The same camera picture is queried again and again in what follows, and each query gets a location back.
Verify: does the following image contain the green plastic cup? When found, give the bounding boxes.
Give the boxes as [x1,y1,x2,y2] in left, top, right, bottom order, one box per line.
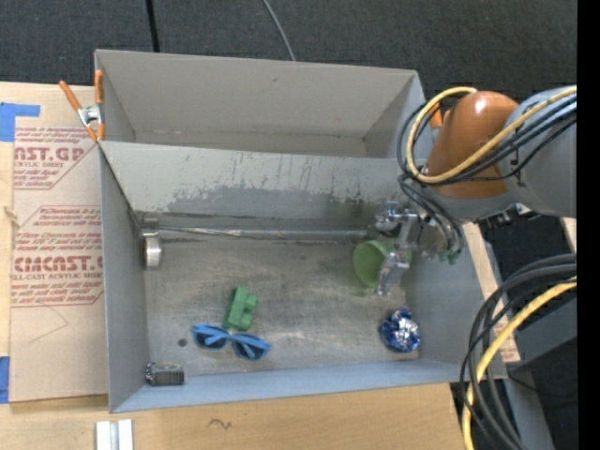
[352,237,414,288]

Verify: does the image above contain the blue sunglasses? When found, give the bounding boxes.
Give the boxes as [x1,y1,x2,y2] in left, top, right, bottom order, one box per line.
[191,322,273,362]

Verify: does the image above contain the green toy brick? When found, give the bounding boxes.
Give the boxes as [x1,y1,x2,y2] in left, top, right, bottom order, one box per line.
[221,285,260,332]

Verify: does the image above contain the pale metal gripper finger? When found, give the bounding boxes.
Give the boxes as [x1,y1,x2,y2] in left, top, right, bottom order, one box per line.
[375,265,398,298]
[387,248,413,284]

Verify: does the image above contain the silver metal round tin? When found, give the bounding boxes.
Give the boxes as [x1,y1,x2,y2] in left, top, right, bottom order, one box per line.
[142,231,164,271]

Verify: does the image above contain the brown cardboard board, red print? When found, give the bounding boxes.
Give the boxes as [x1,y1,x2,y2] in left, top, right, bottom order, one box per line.
[0,81,112,404]

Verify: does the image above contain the blue and silver foil ball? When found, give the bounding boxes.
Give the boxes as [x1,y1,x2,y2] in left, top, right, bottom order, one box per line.
[379,307,422,353]

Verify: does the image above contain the grey metal bin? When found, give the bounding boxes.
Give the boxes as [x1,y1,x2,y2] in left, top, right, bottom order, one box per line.
[93,48,508,414]

